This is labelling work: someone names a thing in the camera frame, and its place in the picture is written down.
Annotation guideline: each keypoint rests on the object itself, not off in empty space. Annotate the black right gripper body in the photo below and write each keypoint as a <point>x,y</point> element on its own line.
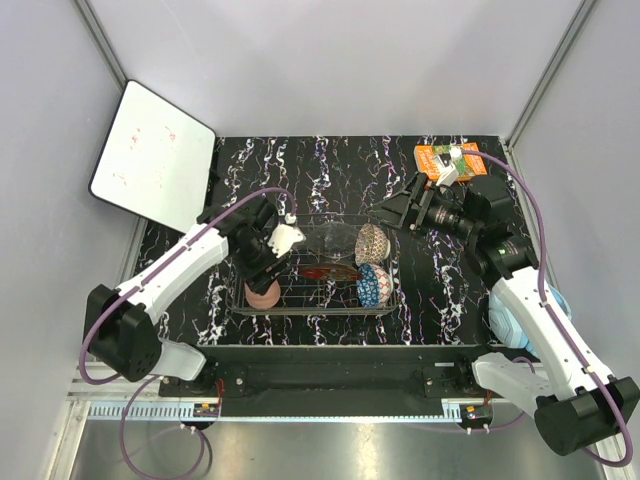
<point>425,197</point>

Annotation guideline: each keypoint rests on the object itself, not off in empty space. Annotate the beige patterned bowl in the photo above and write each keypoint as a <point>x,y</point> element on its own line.
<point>372,245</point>

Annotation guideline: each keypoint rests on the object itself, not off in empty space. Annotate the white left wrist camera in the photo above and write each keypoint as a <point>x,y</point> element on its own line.
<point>283,238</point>

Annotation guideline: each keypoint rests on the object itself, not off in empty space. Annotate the light blue headphones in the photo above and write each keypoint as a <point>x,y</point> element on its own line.
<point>505,326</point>

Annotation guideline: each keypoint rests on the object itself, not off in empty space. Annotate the pink plastic cup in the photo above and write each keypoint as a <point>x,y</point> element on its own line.
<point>263,301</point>

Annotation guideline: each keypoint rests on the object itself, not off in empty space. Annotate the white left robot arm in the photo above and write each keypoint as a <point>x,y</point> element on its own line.
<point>120,322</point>

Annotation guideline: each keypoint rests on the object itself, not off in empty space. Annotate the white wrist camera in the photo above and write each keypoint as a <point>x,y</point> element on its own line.
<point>451,165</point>
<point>283,238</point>

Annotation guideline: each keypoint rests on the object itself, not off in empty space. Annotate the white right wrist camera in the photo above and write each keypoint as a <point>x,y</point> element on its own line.
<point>451,165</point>

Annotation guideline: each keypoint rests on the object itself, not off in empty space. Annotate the aluminium cable rail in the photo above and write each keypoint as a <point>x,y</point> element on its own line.
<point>291,412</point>

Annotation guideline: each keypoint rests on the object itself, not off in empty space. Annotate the wire dish rack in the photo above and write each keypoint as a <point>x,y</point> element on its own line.
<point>302,296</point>

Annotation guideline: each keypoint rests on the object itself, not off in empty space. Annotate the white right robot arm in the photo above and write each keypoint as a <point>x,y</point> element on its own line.
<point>579,401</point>

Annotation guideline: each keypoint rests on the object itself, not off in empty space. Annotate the orange green book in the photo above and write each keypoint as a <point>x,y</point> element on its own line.
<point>424,158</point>

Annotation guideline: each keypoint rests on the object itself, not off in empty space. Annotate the clear glass plate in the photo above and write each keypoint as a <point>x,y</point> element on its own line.
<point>333,240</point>

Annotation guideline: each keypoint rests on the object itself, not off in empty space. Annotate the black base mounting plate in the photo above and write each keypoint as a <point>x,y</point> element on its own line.
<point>410,375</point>

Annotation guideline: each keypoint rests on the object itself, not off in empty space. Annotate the white board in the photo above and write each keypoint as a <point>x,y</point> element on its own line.
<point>155,161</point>

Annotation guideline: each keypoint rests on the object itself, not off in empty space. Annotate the blue patterned bowl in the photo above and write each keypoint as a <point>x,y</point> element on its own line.
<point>374,286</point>

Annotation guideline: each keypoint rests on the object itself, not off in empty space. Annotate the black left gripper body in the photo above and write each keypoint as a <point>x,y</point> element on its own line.
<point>252,263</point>

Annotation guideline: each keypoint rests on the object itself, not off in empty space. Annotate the red floral plate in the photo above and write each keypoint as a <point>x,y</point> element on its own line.
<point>330,272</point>

